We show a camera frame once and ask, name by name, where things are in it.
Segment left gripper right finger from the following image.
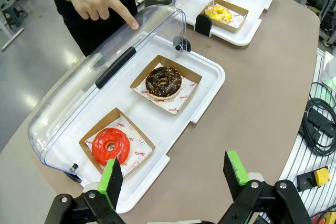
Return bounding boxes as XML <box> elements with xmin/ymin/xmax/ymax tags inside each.
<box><xmin>217</xmin><ymin>150</ymin><xmax>313</xmax><ymax>224</ymax></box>

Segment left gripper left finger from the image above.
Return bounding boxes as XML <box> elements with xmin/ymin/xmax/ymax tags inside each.
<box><xmin>44</xmin><ymin>157</ymin><xmax>127</xmax><ymax>224</ymax></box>

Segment red glazed donut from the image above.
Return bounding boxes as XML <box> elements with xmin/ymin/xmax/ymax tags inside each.
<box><xmin>91</xmin><ymin>127</ymin><xmax>131</xmax><ymax>167</ymax></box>

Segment printed paper under red donut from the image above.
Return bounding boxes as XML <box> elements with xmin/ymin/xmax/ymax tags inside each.
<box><xmin>85</xmin><ymin>115</ymin><xmax>154</xmax><ymax>177</ymax></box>

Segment cardboard box of red donut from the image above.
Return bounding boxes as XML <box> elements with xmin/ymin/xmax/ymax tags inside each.
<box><xmin>78</xmin><ymin>108</ymin><xmax>156</xmax><ymax>180</ymax></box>

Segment white tray two donut boxes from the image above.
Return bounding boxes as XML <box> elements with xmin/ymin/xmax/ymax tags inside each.
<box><xmin>44</xmin><ymin>31</ymin><xmax>226</xmax><ymax>214</ymax></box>

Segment printed paper under chocolate donut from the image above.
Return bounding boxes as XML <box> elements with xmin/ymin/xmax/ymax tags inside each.
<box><xmin>133</xmin><ymin>62</ymin><xmax>197</xmax><ymax>115</ymax></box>

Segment cardboard box of chocolate donut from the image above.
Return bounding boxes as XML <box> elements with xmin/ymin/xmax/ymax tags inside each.
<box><xmin>130</xmin><ymin>55</ymin><xmax>203</xmax><ymax>116</ymax></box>

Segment chocolate sprinkled donut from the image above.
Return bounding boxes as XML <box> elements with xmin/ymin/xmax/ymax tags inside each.
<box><xmin>145</xmin><ymin>66</ymin><xmax>183</xmax><ymax>101</ymax></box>

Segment white tray yellow donut box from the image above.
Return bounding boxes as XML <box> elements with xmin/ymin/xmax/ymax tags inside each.
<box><xmin>173</xmin><ymin>0</ymin><xmax>275</xmax><ymax>46</ymax></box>

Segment person torso black sweater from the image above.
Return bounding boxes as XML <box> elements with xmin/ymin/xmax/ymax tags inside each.
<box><xmin>28</xmin><ymin>0</ymin><xmax>139</xmax><ymax>57</ymax></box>

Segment printed paper under yellow donut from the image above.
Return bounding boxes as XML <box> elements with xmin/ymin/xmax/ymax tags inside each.
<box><xmin>209</xmin><ymin>5</ymin><xmax>246</xmax><ymax>29</ymax></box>

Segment yellow sprinkled donut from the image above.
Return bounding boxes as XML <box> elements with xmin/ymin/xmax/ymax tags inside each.
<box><xmin>204</xmin><ymin>3</ymin><xmax>233</xmax><ymax>24</ymax></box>

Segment cardboard box of yellow donut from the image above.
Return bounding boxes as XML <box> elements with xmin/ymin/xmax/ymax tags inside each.
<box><xmin>201</xmin><ymin>0</ymin><xmax>249</xmax><ymax>34</ymax></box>

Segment black power adapter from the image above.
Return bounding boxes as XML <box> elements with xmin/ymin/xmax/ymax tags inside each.
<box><xmin>306</xmin><ymin>107</ymin><xmax>333</xmax><ymax>137</ymax></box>

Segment yellow red emergency stop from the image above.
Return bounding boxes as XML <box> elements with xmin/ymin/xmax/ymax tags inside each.
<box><xmin>313</xmin><ymin>209</ymin><xmax>336</xmax><ymax>224</ymax></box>

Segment clear lid over two-box tray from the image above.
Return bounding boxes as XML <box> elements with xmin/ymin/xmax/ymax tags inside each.
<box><xmin>27</xmin><ymin>5</ymin><xmax>192</xmax><ymax>177</ymax></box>

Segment white-legged background desk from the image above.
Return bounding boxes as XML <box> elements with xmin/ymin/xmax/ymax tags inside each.
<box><xmin>0</xmin><ymin>0</ymin><xmax>35</xmax><ymax>51</ymax></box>

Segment gray square stool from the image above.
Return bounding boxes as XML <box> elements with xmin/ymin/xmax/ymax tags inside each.
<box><xmin>0</xmin><ymin>0</ymin><xmax>28</xmax><ymax>29</ymax></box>

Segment white slatted base plate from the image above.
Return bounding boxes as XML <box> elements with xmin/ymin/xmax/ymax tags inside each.
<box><xmin>262</xmin><ymin>48</ymin><xmax>336</xmax><ymax>224</ymax></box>

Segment black cable bundle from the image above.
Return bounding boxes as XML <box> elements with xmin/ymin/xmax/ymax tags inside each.
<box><xmin>299</xmin><ymin>82</ymin><xmax>336</xmax><ymax>157</ymax></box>

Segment yellow black switch box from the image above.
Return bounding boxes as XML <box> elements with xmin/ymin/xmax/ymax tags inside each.
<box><xmin>296</xmin><ymin>166</ymin><xmax>330</xmax><ymax>192</ymax></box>

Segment aluminium frame table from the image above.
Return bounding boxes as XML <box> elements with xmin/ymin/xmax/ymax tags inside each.
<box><xmin>299</xmin><ymin>0</ymin><xmax>336</xmax><ymax>49</ymax></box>

